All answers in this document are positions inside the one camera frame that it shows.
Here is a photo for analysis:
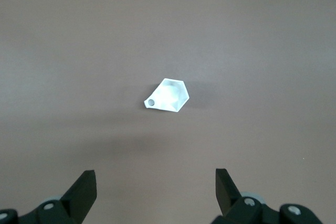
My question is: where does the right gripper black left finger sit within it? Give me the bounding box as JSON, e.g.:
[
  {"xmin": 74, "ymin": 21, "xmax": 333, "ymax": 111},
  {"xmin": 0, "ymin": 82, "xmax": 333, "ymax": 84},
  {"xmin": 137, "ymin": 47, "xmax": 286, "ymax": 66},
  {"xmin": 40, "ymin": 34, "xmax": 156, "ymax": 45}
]
[{"xmin": 0, "ymin": 170, "xmax": 98, "ymax": 224}]

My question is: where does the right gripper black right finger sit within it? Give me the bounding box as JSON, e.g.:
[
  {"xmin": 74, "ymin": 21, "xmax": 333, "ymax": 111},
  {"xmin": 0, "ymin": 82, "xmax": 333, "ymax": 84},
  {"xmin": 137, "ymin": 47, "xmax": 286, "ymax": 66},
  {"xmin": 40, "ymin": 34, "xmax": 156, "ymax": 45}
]
[{"xmin": 211, "ymin": 168, "xmax": 324, "ymax": 224}]

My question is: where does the white faceted cup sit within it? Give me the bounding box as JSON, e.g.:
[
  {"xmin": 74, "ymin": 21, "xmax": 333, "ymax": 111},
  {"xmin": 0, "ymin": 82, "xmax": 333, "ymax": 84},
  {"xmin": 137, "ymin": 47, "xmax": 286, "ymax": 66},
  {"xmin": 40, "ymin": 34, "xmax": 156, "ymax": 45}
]
[{"xmin": 143, "ymin": 78, "xmax": 190, "ymax": 113}]

